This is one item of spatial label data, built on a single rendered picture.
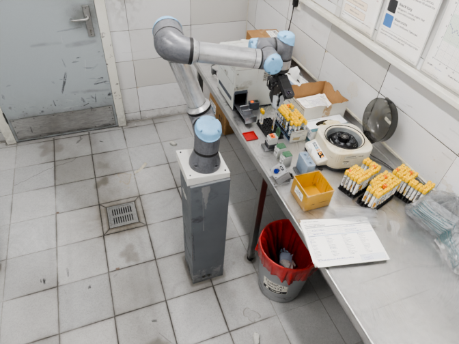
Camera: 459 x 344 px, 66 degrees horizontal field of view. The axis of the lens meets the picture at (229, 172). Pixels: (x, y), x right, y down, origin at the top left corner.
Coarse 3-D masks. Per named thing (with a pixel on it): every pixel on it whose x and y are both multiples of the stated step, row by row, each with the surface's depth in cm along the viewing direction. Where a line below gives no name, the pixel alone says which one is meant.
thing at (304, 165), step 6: (300, 156) 167; (306, 156) 166; (300, 162) 168; (306, 162) 162; (312, 162) 163; (294, 168) 173; (300, 168) 169; (306, 168) 163; (312, 168) 162; (300, 174) 170
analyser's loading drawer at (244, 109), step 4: (240, 100) 209; (236, 104) 206; (240, 104) 206; (244, 104) 206; (248, 104) 201; (236, 108) 204; (240, 108) 200; (244, 108) 201; (248, 108) 202; (240, 112) 200; (244, 112) 197; (248, 112) 198; (244, 116) 197; (248, 116) 198; (252, 116) 194; (256, 116) 195; (248, 120) 195; (252, 120) 196
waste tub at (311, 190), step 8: (296, 176) 156; (304, 176) 158; (312, 176) 160; (320, 176) 158; (296, 184) 154; (304, 184) 162; (312, 184) 164; (320, 184) 160; (328, 184) 154; (296, 192) 156; (304, 192) 149; (312, 192) 161; (320, 192) 161; (328, 192) 150; (296, 200) 157; (304, 200) 151; (312, 200) 150; (320, 200) 152; (328, 200) 154; (304, 208) 152; (312, 208) 154
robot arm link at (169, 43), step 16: (160, 32) 126; (176, 32) 126; (160, 48) 126; (176, 48) 124; (192, 48) 125; (208, 48) 128; (224, 48) 129; (240, 48) 132; (256, 48) 135; (272, 48) 138; (224, 64) 133; (240, 64) 133; (256, 64) 134; (272, 64) 134
